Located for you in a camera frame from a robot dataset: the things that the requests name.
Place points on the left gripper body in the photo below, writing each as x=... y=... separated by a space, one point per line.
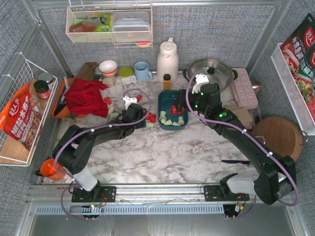
x=141 y=118

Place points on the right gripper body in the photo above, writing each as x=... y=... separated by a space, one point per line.
x=182 y=99

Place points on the teal storage basket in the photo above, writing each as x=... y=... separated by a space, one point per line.
x=166 y=100

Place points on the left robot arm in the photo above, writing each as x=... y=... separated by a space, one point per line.
x=75 y=146

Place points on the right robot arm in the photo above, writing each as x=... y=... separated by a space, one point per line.
x=274 y=176

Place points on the orange juice bottle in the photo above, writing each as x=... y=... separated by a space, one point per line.
x=166 y=82

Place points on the steel pot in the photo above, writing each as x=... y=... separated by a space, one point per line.
x=215 y=70

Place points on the brown cardboard sheet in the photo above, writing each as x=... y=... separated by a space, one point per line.
x=242 y=114

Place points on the pink egg tray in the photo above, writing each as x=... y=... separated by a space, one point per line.
x=242 y=90

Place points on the white thermos jug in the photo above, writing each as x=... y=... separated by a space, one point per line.
x=168 y=60

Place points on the green lidded cup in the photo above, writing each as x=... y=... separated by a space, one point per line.
x=126 y=76

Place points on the blue mug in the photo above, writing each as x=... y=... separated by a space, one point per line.
x=142 y=72

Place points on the red cloth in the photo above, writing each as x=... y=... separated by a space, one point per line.
x=84 y=98

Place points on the white orange bowl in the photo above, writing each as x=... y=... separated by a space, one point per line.
x=108 y=68

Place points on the olive brown cloth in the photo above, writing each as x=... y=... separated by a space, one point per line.
x=87 y=71

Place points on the orange tray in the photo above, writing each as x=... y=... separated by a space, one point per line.
x=61 y=99

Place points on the black knife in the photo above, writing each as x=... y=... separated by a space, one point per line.
x=59 y=108

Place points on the round wooden board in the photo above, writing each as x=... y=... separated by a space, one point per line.
x=281 y=136

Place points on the clear plastic food box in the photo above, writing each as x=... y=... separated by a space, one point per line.
x=129 y=26

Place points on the metal lid jar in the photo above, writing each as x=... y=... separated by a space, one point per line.
x=48 y=78

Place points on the green drink bottle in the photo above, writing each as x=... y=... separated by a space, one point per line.
x=104 y=20

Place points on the dark lid jar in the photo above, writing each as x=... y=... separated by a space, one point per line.
x=42 y=89

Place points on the white mesh rack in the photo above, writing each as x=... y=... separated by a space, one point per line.
x=296 y=100

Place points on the orange mug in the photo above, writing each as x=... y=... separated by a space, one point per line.
x=47 y=170

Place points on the red seasoning packet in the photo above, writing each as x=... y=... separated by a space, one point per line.
x=299 y=54

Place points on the red snack bag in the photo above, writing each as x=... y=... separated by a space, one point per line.
x=19 y=119

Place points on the clear wall shelf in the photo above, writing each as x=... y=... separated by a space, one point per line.
x=80 y=29

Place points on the white wire basket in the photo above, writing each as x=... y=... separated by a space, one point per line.
x=12 y=152

